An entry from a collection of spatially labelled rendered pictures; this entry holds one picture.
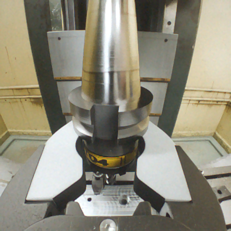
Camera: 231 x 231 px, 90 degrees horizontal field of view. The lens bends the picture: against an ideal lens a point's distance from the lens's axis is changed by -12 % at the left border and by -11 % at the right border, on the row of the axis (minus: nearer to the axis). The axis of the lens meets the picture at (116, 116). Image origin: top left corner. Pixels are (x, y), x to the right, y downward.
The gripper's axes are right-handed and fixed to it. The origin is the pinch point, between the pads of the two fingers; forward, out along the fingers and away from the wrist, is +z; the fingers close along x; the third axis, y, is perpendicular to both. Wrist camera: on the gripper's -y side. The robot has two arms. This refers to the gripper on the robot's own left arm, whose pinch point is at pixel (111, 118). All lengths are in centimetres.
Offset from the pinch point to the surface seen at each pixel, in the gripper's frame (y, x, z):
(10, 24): -21, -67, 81
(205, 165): 62, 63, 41
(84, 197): 31.8, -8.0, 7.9
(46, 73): 6, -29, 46
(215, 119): 51, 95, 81
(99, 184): 30.2, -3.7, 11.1
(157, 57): -1.9, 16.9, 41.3
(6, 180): 62, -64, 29
